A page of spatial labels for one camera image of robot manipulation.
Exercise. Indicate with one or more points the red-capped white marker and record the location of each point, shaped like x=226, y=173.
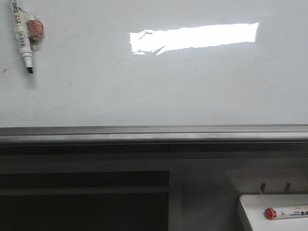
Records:
x=290, y=212

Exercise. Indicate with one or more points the white black-tipped whiteboard marker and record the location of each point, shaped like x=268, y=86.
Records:
x=22, y=35

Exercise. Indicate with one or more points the dark cabinet panel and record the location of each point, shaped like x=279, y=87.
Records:
x=99, y=201

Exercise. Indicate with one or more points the white whiteboard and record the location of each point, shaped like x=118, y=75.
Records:
x=158, y=62

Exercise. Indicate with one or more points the red round magnet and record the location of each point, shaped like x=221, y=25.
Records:
x=35, y=27

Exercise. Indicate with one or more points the right black tray hook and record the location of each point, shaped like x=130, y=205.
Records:
x=287, y=188

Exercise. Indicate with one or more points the left black tray hook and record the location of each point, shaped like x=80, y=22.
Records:
x=262, y=188

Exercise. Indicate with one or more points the white plastic tray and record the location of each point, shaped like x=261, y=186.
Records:
x=251, y=212

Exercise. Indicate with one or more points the black tray hook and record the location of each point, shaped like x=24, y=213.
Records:
x=262, y=188
x=287, y=188

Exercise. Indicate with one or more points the grey aluminium marker ledge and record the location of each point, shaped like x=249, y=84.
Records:
x=153, y=134

